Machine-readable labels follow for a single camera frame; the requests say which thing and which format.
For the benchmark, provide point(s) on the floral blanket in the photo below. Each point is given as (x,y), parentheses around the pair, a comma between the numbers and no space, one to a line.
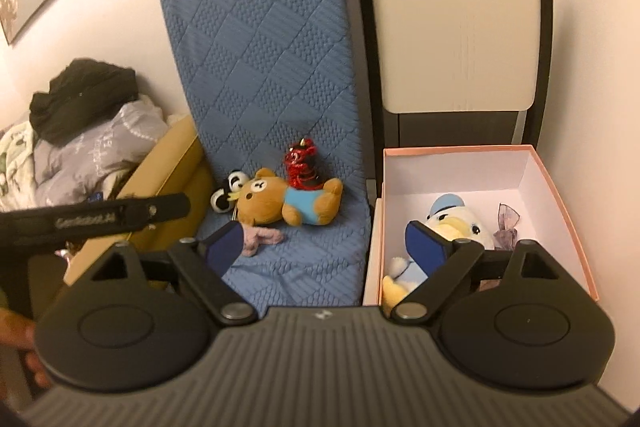
(15,157)

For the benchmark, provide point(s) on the brown bear plush toy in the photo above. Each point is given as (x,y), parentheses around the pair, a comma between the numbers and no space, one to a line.
(260,202)

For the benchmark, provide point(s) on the panda plush toy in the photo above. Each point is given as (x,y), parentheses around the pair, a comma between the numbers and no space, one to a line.
(235,181)

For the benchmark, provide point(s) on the beige folding chair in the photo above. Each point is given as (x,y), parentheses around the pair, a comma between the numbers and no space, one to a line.
(455,32)

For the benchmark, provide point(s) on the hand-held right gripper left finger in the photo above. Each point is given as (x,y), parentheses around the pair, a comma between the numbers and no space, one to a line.
(225,249)

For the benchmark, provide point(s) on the duck plush toy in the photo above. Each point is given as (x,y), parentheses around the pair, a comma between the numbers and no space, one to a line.
(457,217)

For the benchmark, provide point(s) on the red devil figure toy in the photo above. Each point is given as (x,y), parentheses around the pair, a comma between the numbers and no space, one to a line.
(297,164)

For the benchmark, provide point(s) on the blue quilted chair cushion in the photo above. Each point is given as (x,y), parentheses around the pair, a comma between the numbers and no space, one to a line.
(260,82)

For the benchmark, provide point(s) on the person's left hand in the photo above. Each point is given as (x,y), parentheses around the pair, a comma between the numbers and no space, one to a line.
(15,329)

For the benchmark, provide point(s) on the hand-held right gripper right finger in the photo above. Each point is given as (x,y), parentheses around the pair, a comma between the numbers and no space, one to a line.
(425,249)

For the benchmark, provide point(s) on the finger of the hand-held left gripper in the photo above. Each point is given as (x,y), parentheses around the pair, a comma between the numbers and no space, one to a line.
(172,206)

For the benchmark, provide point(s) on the black clothing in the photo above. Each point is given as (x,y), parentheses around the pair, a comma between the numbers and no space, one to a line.
(85,97)

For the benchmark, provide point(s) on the small pink plush toy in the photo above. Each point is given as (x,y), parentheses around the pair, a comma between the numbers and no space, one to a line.
(265,234)

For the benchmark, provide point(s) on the pink cardboard box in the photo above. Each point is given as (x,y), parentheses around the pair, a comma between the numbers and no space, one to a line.
(450,172)

